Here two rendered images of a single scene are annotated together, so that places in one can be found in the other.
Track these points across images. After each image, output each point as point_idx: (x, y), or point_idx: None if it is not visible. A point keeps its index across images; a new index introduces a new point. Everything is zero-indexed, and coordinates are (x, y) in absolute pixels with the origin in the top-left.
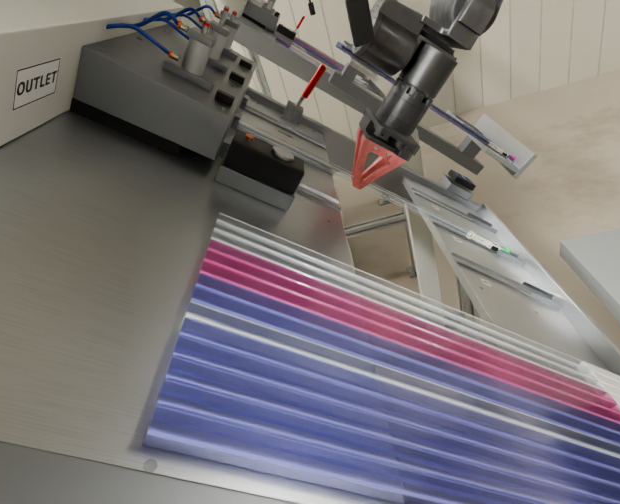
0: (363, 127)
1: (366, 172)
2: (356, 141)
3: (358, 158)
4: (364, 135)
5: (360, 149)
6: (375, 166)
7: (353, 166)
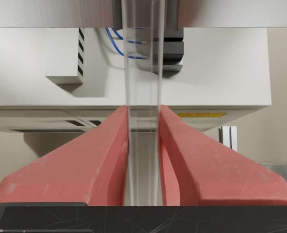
0: (163, 226)
1: (161, 162)
2: (217, 151)
3: (84, 136)
4: (28, 205)
5: (62, 153)
6: (164, 200)
7: (164, 117)
